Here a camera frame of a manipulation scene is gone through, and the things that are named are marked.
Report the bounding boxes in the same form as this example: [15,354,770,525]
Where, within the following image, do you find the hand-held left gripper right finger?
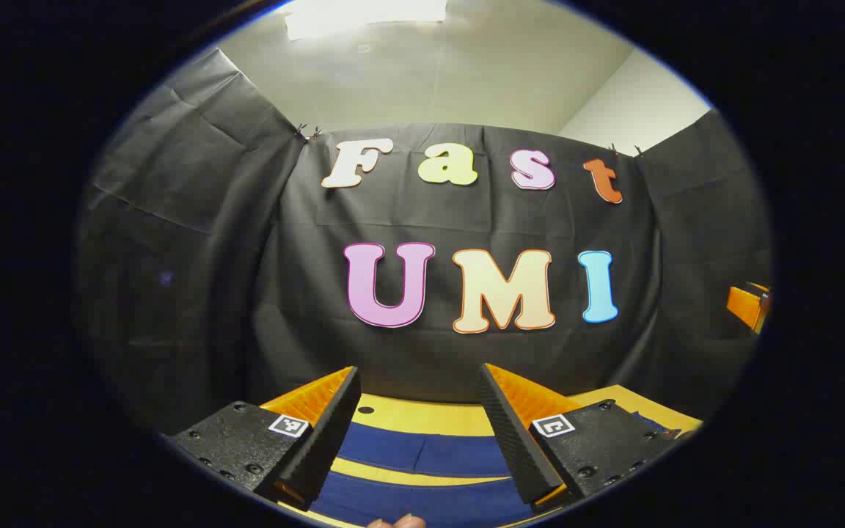
[477,362,695,513]

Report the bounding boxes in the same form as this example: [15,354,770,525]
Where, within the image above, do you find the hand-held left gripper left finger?
[162,365,362,512]

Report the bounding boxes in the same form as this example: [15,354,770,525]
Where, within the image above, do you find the blue jeans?
[309,414,680,528]

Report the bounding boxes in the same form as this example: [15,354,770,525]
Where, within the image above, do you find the black backdrop cloth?
[76,48,773,433]

